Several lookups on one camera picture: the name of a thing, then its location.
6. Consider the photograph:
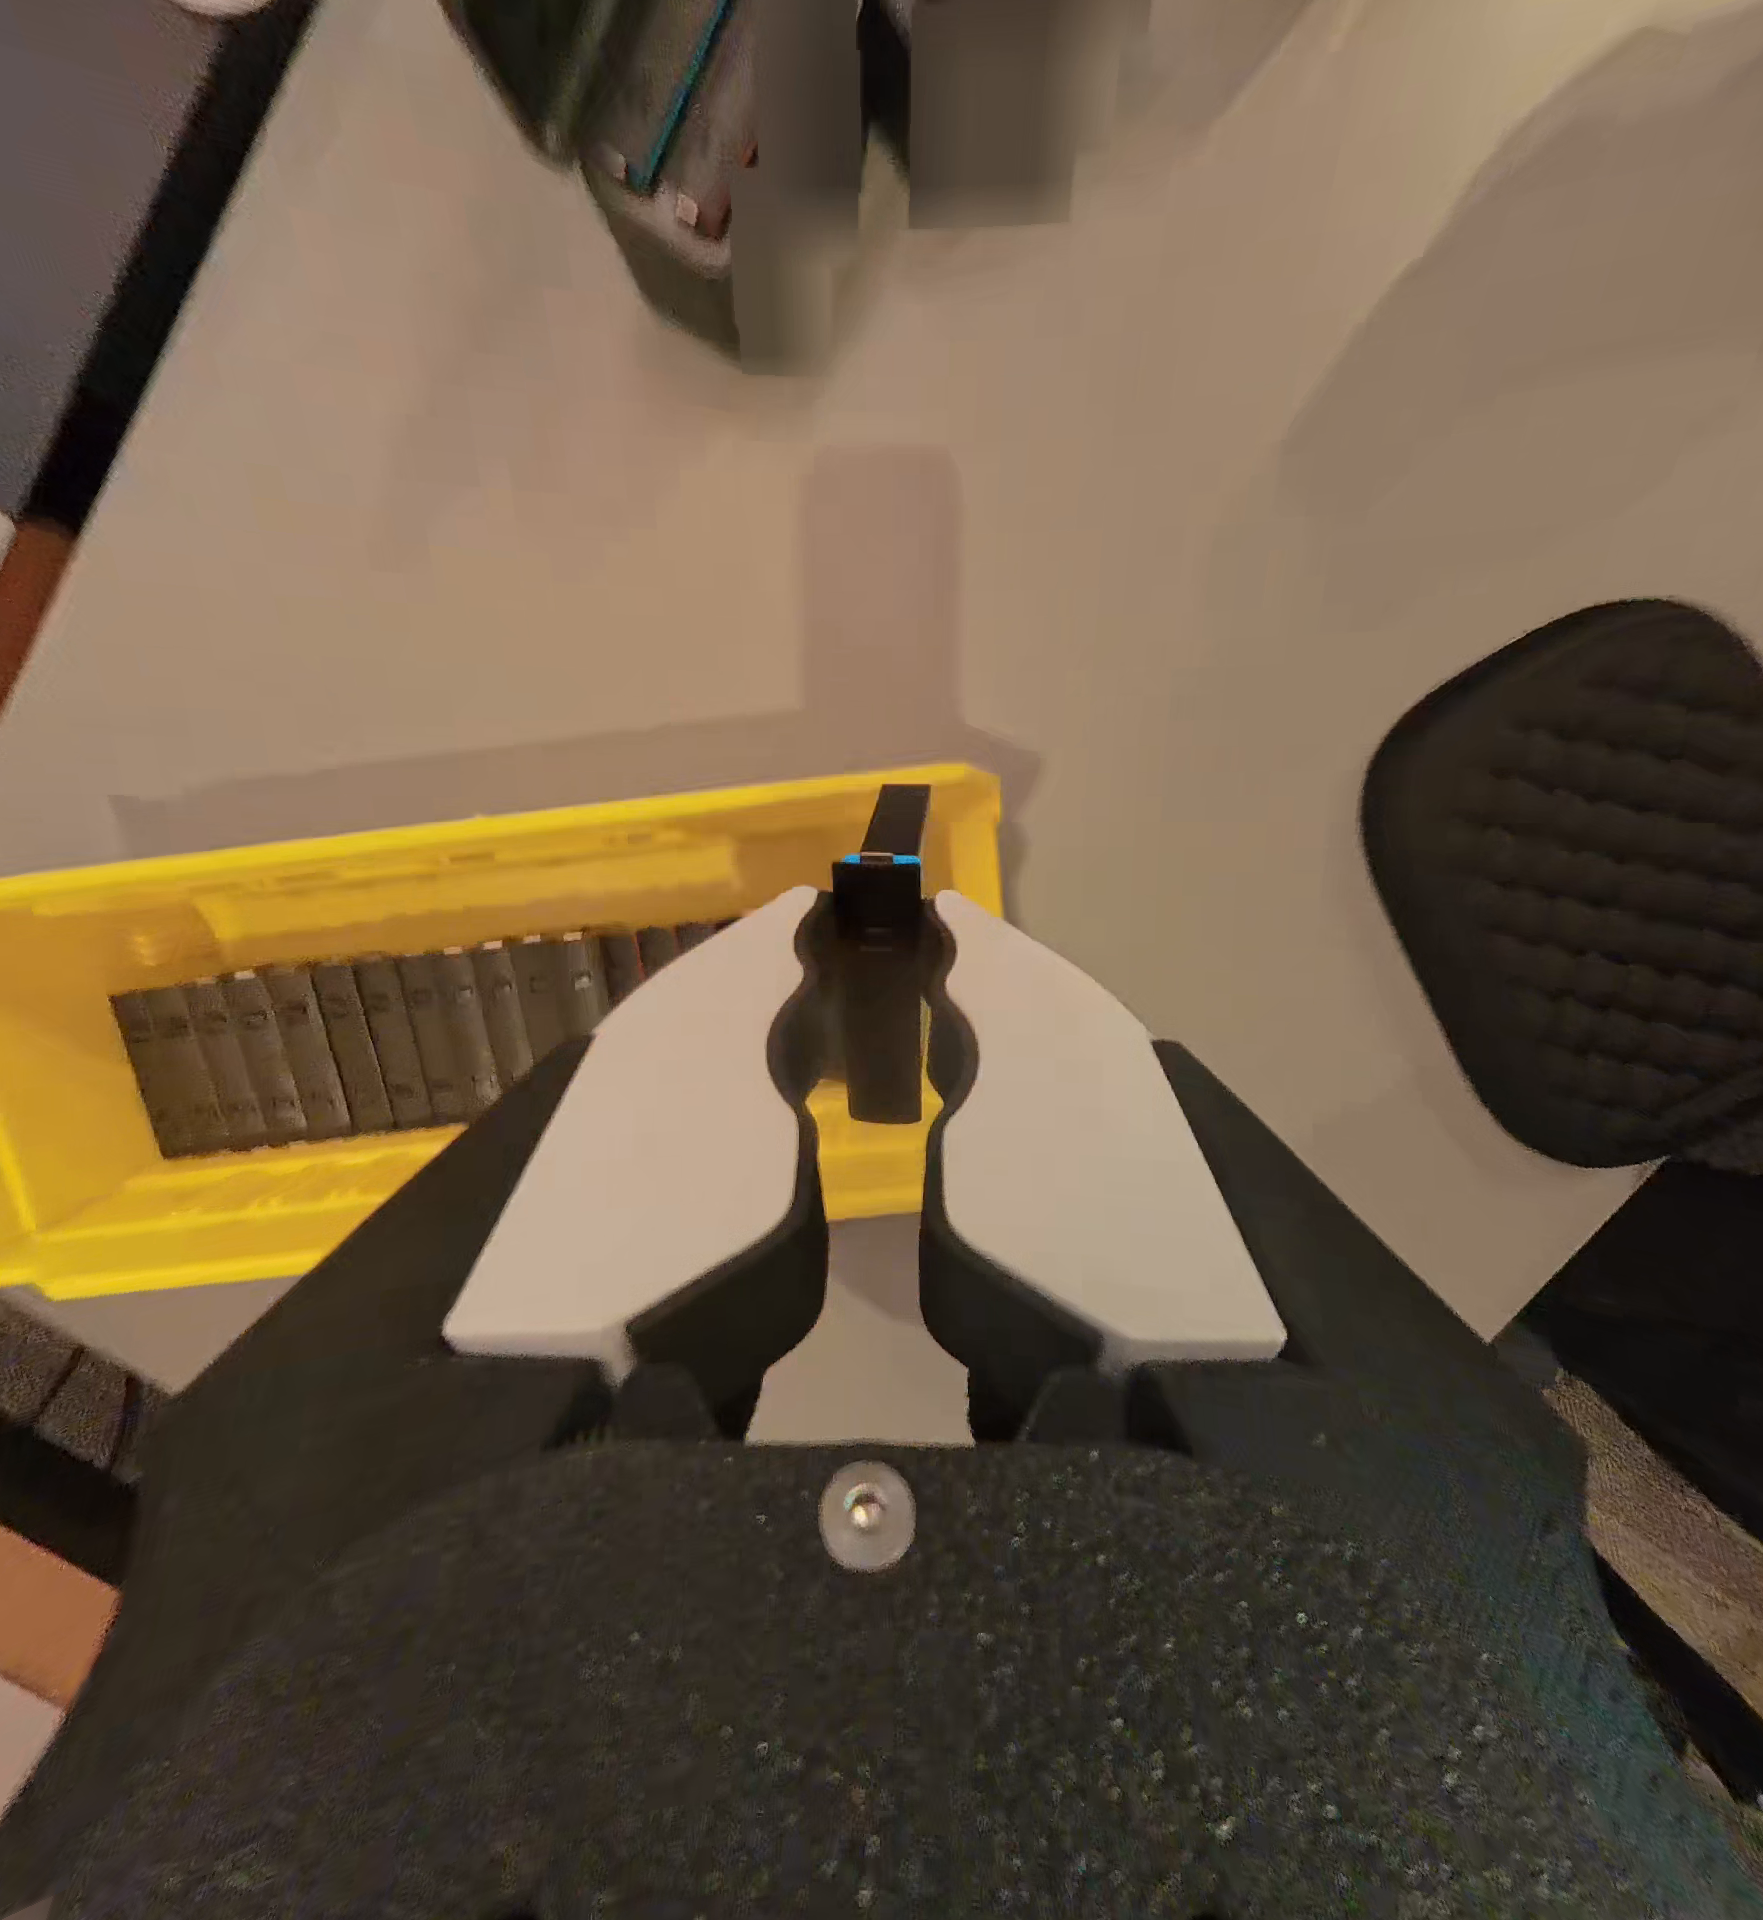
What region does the row of black batteries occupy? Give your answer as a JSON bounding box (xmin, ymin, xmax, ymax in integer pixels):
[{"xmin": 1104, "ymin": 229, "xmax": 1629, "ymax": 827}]
[{"xmin": 108, "ymin": 916, "xmax": 745, "ymax": 1159}]

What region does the black textured wrist pad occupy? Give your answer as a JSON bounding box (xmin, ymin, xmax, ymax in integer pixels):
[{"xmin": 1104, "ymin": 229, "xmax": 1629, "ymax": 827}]
[{"xmin": 1357, "ymin": 596, "xmax": 1763, "ymax": 1172}]

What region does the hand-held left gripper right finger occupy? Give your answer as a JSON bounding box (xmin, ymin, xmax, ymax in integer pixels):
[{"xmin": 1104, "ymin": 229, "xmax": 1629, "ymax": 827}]
[{"xmin": 914, "ymin": 891, "xmax": 1291, "ymax": 1441}]

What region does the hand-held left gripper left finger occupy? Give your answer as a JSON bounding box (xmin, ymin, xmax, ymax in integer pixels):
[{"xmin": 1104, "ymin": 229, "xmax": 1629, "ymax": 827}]
[{"xmin": 442, "ymin": 882, "xmax": 835, "ymax": 1440}]

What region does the black battery charger case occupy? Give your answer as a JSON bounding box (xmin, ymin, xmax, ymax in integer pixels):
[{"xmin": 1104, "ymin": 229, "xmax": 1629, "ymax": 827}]
[{"xmin": 445, "ymin": 0, "xmax": 762, "ymax": 358}]

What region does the yellow plastic bin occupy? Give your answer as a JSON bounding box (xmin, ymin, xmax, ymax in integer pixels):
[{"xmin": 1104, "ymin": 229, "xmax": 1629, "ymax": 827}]
[{"xmin": 0, "ymin": 764, "xmax": 1007, "ymax": 1307}]

